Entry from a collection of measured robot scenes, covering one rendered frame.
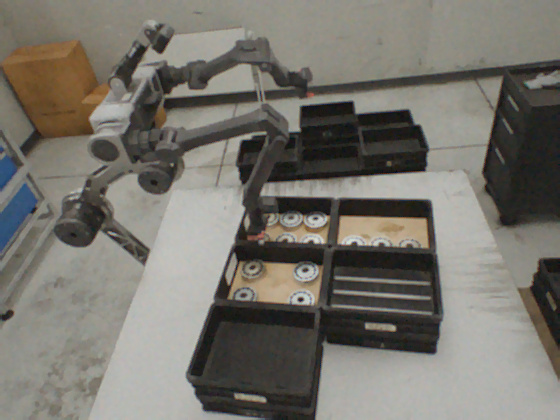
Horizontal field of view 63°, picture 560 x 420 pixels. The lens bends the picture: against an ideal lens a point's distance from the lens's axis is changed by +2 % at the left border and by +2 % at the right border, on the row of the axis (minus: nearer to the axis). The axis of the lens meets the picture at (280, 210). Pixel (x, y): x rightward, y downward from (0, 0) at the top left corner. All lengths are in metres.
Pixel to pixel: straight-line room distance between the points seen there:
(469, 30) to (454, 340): 3.49
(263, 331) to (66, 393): 1.49
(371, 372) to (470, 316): 0.45
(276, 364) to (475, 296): 0.84
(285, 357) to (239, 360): 0.16
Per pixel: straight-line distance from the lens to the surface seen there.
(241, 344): 1.68
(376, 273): 1.82
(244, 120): 1.45
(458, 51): 4.89
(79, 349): 3.04
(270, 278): 1.83
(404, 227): 2.01
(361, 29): 4.62
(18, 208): 3.57
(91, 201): 2.31
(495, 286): 2.02
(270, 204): 1.77
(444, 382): 1.74
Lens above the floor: 2.22
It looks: 41 degrees down
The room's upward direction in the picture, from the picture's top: 10 degrees counter-clockwise
